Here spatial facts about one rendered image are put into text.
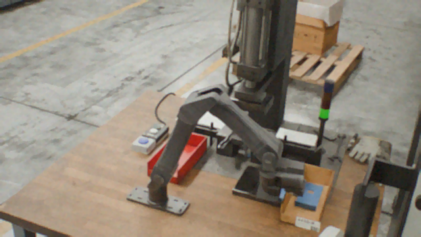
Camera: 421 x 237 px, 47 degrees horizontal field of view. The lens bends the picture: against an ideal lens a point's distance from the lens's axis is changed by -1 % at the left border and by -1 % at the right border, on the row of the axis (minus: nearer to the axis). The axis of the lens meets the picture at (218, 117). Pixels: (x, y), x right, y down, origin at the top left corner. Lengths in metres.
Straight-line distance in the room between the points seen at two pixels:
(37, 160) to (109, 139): 1.66
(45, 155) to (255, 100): 2.20
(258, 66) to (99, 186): 0.67
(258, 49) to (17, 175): 2.20
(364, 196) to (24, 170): 3.02
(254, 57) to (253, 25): 0.11
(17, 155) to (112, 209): 2.13
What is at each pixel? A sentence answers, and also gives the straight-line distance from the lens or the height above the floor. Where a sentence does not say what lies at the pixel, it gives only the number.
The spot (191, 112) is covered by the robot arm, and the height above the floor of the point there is 1.27.
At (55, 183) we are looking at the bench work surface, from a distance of 1.76.
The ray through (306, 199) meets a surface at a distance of 1.68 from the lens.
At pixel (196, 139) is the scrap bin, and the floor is 0.94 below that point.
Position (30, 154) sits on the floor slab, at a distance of 3.67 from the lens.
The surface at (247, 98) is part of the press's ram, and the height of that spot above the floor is 1.16.
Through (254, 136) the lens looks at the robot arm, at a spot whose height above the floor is 1.22.
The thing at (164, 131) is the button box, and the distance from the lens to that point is 1.95.
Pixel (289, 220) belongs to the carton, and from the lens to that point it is 1.57.
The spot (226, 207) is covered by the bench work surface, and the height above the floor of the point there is 0.90.
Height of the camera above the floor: 1.91
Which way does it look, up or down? 28 degrees down
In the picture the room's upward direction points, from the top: 3 degrees clockwise
